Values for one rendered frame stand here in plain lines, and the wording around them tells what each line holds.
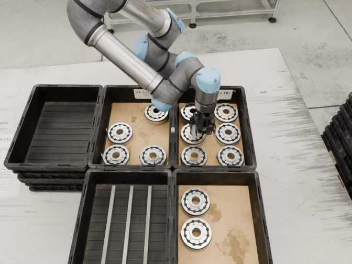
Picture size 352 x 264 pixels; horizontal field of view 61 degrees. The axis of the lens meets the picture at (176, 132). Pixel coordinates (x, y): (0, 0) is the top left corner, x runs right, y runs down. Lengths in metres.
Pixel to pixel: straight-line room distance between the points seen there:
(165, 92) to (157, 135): 0.27
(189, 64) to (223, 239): 0.59
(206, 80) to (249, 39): 2.20
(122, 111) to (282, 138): 0.75
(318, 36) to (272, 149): 2.08
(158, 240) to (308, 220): 0.60
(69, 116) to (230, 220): 0.80
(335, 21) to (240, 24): 0.98
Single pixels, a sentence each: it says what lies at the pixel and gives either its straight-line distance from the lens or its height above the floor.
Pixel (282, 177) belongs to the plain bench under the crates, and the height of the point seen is 0.70.
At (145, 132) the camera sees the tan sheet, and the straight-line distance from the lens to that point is 1.25.
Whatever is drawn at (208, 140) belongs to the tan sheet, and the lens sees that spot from 1.23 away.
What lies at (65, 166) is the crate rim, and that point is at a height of 0.93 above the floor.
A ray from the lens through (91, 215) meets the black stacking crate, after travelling 1.13.
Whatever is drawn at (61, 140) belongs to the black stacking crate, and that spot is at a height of 0.83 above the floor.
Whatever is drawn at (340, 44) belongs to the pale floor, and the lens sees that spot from 3.35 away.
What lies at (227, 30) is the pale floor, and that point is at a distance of 3.16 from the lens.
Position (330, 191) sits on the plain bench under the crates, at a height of 0.70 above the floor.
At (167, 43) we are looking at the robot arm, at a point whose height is 1.00.
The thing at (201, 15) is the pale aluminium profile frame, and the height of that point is 0.13.
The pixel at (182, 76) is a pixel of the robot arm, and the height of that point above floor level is 1.15.
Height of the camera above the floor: 1.86
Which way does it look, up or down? 55 degrees down
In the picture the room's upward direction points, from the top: straight up
